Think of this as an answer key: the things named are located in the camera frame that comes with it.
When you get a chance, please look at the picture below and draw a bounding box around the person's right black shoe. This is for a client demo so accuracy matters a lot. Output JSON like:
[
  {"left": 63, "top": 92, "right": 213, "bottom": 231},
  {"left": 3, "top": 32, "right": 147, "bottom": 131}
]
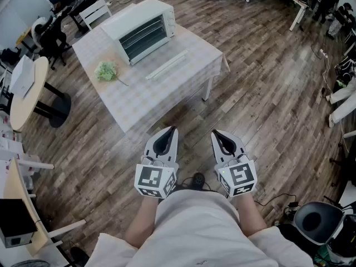
[{"left": 191, "top": 172, "right": 206, "bottom": 187}]

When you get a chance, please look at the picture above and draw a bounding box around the black office chair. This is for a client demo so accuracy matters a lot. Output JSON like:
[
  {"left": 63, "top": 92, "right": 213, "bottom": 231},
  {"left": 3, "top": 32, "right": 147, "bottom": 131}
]
[{"left": 38, "top": 15, "right": 73, "bottom": 71}]

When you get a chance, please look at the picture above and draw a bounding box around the white slatted chair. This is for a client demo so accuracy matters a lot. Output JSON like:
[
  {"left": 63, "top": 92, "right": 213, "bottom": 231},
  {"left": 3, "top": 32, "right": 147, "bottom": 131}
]
[{"left": 79, "top": 0, "right": 113, "bottom": 32}]

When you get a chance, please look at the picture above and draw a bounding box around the curved wooden desk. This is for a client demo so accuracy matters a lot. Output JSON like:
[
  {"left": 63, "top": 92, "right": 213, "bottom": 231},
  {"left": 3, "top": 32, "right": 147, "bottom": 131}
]
[{"left": 0, "top": 156, "right": 87, "bottom": 257}]

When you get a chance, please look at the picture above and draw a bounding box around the black computer case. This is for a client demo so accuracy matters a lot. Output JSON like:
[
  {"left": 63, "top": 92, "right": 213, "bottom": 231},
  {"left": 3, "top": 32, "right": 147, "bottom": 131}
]
[{"left": 0, "top": 198, "right": 38, "bottom": 249}]

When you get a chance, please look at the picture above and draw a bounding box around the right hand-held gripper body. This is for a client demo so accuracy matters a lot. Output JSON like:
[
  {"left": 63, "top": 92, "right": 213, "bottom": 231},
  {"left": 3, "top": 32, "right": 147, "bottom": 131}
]
[{"left": 214, "top": 152, "right": 258, "bottom": 199}]

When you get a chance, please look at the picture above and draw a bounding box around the person's right forearm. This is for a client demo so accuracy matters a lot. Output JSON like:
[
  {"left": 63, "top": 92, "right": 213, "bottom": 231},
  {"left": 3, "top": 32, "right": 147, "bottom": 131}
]
[{"left": 236, "top": 192, "right": 268, "bottom": 238}]

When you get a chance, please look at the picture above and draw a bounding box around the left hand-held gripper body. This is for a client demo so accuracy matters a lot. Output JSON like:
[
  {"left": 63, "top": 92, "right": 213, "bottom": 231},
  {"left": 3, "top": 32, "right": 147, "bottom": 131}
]
[{"left": 134, "top": 150, "right": 179, "bottom": 199}]

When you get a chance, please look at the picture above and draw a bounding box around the green artificial flower bunch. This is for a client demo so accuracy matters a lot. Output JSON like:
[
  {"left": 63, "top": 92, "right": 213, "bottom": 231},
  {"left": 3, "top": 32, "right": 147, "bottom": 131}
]
[{"left": 93, "top": 61, "right": 130, "bottom": 87}]

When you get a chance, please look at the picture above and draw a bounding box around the person's left forearm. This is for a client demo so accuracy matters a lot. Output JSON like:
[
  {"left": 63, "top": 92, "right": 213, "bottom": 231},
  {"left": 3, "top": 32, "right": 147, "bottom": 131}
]
[{"left": 123, "top": 195, "right": 159, "bottom": 249}]

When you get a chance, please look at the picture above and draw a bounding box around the person's white shirt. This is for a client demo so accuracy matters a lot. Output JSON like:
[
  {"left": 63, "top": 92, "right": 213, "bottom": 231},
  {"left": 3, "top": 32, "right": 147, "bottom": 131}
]
[{"left": 85, "top": 189, "right": 315, "bottom": 267}]

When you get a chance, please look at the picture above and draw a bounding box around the black cable bundle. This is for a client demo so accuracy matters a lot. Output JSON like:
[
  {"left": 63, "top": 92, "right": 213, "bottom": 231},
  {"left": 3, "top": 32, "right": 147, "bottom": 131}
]
[{"left": 333, "top": 56, "right": 356, "bottom": 88}]

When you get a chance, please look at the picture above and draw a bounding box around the white toaster oven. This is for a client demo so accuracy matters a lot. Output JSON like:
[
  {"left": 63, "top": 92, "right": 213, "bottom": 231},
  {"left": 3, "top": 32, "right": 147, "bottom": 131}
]
[{"left": 100, "top": 0, "right": 175, "bottom": 66}]

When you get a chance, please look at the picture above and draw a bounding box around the grey white office chair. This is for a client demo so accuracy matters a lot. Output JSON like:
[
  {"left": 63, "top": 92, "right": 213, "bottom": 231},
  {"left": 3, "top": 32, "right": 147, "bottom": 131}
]
[{"left": 31, "top": 17, "right": 53, "bottom": 43}]

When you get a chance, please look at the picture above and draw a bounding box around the grey round chair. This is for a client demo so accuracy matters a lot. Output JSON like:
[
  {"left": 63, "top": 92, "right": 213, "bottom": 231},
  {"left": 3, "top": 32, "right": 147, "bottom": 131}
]
[{"left": 293, "top": 201, "right": 345, "bottom": 246}]

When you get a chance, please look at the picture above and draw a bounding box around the white cardboard box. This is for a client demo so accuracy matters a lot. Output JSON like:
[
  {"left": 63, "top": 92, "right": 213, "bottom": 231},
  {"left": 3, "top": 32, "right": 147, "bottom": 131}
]
[{"left": 9, "top": 55, "right": 36, "bottom": 98}]

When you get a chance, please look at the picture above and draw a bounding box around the checked tablecloth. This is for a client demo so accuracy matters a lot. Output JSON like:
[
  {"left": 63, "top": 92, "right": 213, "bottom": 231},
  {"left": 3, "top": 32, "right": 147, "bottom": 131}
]
[{"left": 71, "top": 18, "right": 231, "bottom": 135}]

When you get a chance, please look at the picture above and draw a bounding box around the black bag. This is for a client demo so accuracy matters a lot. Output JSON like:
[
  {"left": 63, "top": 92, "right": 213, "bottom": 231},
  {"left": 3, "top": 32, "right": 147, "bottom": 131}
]
[{"left": 0, "top": 46, "right": 22, "bottom": 66}]

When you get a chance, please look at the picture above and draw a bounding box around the round wooden table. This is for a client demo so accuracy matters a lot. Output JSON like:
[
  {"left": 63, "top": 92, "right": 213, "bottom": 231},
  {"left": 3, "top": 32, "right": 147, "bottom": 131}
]
[{"left": 9, "top": 56, "right": 72, "bottom": 133}]

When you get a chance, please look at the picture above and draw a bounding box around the white oven door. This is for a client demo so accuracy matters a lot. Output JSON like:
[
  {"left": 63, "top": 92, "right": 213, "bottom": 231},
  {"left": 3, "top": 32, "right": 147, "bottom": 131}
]
[{"left": 130, "top": 36, "right": 190, "bottom": 81}]

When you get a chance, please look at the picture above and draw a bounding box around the white plastic storage box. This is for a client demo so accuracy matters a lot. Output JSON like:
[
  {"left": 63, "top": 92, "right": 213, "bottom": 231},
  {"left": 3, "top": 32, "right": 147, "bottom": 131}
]
[
  {"left": 16, "top": 153, "right": 41, "bottom": 177},
  {"left": 0, "top": 133, "right": 23, "bottom": 155}
]

